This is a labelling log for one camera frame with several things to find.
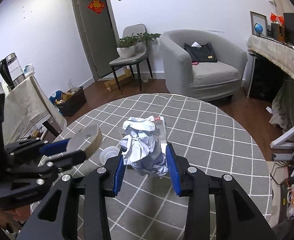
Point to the red door ornament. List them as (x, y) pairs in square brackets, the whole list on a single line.
[(97, 6)]

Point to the beige table cloth left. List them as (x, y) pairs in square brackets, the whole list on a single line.
[(26, 108)]

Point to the black storage bin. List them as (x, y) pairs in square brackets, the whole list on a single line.
[(70, 104)]

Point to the grey door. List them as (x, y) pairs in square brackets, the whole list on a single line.
[(97, 36)]

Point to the white paper ball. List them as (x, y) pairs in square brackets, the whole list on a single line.
[(143, 150)]

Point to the clear plastic cup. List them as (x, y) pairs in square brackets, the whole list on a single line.
[(108, 153)]

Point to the grey armchair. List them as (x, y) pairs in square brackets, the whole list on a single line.
[(201, 65)]

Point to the white paper packaging box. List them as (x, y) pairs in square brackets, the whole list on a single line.
[(159, 123)]

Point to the long sideboard beige cloth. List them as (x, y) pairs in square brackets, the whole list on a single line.
[(279, 54)]

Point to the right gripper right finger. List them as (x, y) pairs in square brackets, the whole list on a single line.
[(177, 167)]

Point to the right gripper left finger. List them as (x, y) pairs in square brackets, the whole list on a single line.
[(116, 169)]

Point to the grey checked tablecloth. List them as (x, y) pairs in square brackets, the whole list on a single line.
[(148, 205)]

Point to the small blue globe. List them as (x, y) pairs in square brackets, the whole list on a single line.
[(258, 28)]

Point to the potted green plant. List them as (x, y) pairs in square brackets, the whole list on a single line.
[(126, 46)]

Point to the black handbag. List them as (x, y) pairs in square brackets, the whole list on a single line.
[(203, 54)]

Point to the flat cardboard box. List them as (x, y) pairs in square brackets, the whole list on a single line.
[(123, 79)]

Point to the grey dining chair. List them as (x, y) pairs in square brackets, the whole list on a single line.
[(140, 55)]

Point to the framed picture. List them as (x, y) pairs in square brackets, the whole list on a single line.
[(261, 19)]

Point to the cardboard tape roll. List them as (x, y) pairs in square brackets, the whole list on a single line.
[(88, 140)]

